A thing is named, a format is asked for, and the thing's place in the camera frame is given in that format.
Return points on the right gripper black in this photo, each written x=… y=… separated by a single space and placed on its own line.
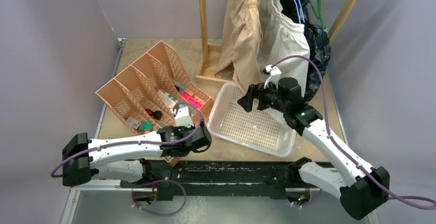
x=255 y=92

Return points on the white plastic basket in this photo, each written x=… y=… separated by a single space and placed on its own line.
x=255 y=130

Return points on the beige shorts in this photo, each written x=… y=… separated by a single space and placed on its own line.
x=240 y=44

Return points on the white shorts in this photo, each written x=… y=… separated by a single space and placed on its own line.
x=281 y=37

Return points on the peach plastic file organizer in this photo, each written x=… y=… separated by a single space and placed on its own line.
x=135 y=88

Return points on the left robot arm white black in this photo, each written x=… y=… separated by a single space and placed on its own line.
x=84 y=158

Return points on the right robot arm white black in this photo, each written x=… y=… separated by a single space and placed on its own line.
x=356 y=183

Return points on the black patterned shorts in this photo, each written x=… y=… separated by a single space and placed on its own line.
x=319 y=43

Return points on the green hanger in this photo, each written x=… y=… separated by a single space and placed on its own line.
x=318 y=12

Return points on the pink highlighter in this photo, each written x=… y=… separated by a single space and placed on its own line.
x=196 y=102

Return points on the wooden clothes rack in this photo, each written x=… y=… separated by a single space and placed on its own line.
x=211 y=52

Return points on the red black marker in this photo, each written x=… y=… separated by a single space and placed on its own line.
x=155 y=114

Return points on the white small box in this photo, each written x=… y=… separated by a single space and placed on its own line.
x=167 y=100

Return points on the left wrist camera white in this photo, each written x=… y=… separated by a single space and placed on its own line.
x=182 y=117

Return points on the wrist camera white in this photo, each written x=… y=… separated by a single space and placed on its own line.
x=182 y=117
x=273 y=76

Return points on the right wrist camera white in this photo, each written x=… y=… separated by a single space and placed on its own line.
x=273 y=76

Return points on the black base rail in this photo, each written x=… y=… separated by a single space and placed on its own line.
x=272 y=179

